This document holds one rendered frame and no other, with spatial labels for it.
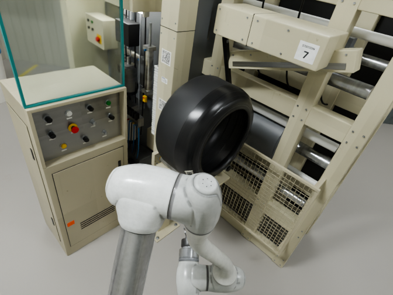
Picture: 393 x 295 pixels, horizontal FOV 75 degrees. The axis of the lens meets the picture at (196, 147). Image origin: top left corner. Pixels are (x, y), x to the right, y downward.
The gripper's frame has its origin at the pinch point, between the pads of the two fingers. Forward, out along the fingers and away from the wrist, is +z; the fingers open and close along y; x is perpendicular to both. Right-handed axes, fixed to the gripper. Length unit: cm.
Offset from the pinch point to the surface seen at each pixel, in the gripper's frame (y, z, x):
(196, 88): -29, 49, 9
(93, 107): -19, 56, -56
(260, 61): -16, 74, 42
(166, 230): 100, 13, -47
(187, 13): -50, 78, 8
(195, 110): -28.4, 35.0, 8.3
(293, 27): -43, 62, 55
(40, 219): 64, 17, -147
